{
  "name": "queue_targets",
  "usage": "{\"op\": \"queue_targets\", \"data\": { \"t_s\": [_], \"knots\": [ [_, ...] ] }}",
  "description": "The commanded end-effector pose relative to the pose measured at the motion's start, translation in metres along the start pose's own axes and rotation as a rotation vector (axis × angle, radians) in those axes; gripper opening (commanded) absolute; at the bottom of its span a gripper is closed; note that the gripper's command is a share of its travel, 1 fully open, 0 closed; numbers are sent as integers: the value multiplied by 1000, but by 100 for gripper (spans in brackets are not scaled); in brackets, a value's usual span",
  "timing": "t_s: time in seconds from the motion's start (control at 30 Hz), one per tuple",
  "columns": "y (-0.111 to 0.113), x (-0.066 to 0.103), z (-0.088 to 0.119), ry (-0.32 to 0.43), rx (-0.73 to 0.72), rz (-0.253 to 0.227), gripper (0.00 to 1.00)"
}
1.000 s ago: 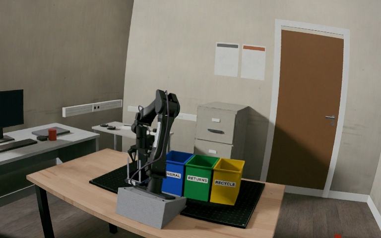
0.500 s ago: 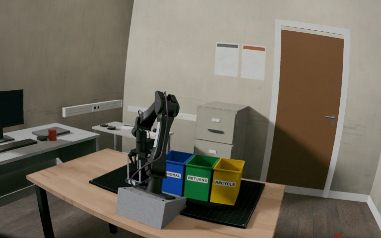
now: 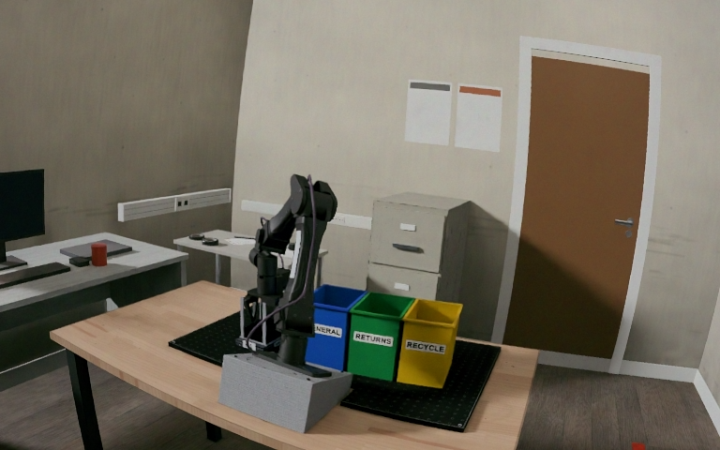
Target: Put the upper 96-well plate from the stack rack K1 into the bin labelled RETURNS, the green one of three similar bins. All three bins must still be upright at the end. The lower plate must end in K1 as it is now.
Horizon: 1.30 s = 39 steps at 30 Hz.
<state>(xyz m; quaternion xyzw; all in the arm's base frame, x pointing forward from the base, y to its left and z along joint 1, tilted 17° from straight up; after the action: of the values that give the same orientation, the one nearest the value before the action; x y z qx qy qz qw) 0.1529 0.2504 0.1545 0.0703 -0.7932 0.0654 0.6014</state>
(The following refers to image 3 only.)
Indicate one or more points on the yellow open-top bin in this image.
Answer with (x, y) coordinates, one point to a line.
(426, 344)

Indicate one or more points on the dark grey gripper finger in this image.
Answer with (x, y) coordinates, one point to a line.
(254, 302)

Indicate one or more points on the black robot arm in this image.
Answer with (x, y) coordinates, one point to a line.
(276, 234)

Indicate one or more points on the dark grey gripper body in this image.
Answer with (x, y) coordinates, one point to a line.
(266, 290)

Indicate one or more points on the blue open-top bin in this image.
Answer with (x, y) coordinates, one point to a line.
(330, 346)

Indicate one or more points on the green bin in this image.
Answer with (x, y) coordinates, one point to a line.
(376, 338)

